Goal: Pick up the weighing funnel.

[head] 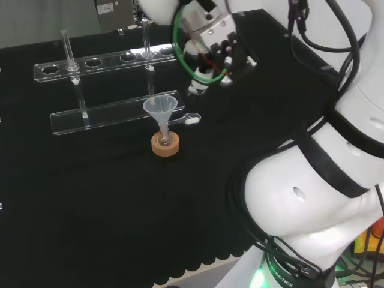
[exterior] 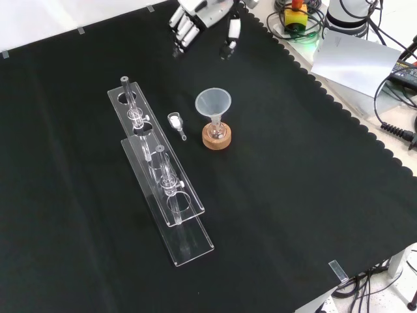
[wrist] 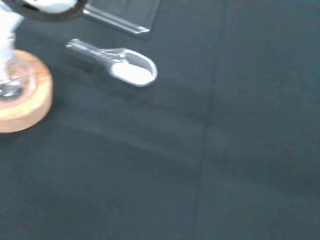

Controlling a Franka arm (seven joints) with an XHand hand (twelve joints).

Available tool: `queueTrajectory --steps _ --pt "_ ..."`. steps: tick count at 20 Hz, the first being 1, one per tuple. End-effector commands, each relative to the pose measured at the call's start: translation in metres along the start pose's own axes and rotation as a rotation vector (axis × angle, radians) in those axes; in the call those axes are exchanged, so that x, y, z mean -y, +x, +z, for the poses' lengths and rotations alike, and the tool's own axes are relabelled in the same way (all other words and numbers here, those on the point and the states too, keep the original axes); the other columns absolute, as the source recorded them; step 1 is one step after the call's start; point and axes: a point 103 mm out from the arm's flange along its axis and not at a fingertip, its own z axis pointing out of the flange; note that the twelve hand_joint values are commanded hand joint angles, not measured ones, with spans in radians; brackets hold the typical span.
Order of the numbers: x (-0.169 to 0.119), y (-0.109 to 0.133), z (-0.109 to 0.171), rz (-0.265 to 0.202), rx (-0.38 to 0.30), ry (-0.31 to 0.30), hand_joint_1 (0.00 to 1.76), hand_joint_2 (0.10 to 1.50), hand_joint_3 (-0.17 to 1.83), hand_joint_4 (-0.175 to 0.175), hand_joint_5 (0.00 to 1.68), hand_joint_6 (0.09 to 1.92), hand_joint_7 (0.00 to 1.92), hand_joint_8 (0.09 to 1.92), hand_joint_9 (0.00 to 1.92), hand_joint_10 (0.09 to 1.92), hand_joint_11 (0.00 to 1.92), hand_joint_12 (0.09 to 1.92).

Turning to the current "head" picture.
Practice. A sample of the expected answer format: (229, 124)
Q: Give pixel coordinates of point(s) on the grey metal box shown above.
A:
(114, 13)

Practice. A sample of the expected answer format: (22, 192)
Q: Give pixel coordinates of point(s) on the small round-bottom glass flask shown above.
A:
(164, 140)

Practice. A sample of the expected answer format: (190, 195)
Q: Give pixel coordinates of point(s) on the clear plastic funnel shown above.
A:
(159, 109)

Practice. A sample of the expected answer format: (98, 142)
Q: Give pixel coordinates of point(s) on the black bench cloth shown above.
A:
(105, 195)

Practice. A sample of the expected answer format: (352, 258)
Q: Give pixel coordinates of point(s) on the clear acrylic funnel stand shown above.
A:
(105, 115)

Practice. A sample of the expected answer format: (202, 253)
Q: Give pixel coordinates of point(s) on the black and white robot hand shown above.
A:
(237, 60)

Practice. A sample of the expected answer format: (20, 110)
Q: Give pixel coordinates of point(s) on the yellow stop button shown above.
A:
(367, 240)

